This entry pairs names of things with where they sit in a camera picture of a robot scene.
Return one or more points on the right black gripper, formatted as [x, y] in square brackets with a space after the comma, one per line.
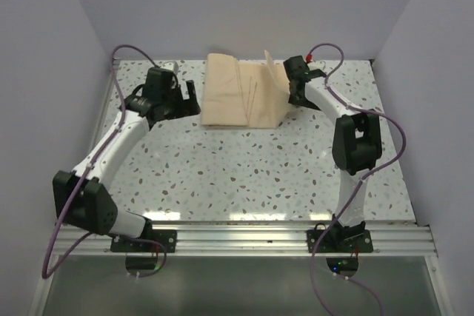
[303, 102]

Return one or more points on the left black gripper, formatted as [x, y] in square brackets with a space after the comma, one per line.
[190, 106]

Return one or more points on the beige cloth wrap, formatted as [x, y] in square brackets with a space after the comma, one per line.
[244, 93]

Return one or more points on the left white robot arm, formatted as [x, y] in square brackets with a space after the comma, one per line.
[81, 196]

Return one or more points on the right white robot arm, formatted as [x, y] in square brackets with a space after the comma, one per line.
[356, 145]

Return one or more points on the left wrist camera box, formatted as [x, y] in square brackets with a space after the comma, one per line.
[171, 66]

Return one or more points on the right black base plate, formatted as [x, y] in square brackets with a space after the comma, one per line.
[360, 243]

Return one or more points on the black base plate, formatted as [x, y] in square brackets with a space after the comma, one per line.
[160, 240]
[360, 243]

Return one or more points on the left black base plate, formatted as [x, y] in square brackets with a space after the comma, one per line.
[160, 240]

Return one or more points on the aluminium rail frame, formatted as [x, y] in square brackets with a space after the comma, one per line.
[241, 201]

